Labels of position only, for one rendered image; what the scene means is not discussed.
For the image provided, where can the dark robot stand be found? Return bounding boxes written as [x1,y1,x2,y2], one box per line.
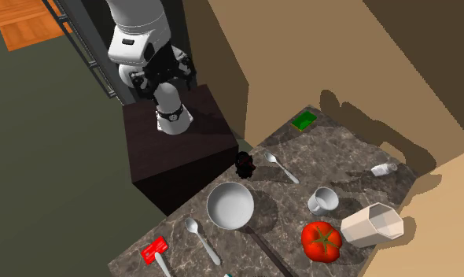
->
[122,83,240,217]

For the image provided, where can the dark grey metal rack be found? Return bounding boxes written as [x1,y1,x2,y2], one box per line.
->
[42,0,137,105]

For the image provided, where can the white bowl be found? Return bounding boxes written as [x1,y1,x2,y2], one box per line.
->
[205,180,256,231]

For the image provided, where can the white mug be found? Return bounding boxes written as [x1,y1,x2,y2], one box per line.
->
[306,186,341,217]

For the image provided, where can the dark brown stick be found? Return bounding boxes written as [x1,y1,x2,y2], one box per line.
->
[241,225,295,277]

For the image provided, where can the green sponge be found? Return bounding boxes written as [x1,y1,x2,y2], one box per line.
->
[290,110,319,132]

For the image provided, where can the red tomato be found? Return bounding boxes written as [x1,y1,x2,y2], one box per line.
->
[300,220,344,264]

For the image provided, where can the red scraper with grey handle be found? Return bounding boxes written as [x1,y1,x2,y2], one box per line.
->
[140,235,174,277]

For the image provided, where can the black figure with red marks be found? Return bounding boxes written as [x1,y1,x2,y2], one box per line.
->
[234,150,255,180]

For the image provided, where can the beige faceted cup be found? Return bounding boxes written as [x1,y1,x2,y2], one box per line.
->
[339,201,405,249]

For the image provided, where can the grey metal spoon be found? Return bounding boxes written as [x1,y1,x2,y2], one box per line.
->
[183,216,223,267]
[263,151,301,186]

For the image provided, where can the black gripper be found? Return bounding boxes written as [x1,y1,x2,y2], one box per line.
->
[131,41,197,102]

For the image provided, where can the small white bottle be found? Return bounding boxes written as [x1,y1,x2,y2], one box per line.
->
[370,162,399,178]

